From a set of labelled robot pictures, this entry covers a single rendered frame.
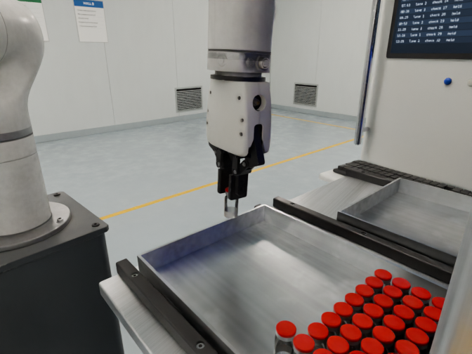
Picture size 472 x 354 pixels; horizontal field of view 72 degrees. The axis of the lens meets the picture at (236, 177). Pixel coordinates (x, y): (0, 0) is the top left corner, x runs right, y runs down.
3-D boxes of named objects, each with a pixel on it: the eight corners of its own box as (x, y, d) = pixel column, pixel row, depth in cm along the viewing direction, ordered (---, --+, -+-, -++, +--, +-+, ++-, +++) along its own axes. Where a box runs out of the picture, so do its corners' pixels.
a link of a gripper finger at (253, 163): (275, 150, 41) (256, 174, 45) (248, 105, 44) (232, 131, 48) (268, 151, 41) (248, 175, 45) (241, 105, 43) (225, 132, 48)
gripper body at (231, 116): (285, 71, 42) (277, 155, 46) (237, 67, 50) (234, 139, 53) (239, 69, 38) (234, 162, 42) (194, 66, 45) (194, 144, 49)
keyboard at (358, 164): (484, 201, 89) (486, 193, 88) (462, 215, 81) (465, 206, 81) (357, 164, 119) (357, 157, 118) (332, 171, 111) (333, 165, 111)
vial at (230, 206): (240, 217, 51) (241, 191, 49) (229, 220, 50) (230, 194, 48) (232, 211, 53) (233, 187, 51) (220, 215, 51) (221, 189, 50)
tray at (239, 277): (462, 321, 40) (470, 298, 38) (345, 499, 24) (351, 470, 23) (263, 220, 64) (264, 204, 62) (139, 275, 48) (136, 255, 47)
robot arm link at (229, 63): (286, 54, 42) (284, 79, 43) (244, 53, 49) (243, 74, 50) (234, 50, 37) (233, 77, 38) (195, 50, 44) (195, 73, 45)
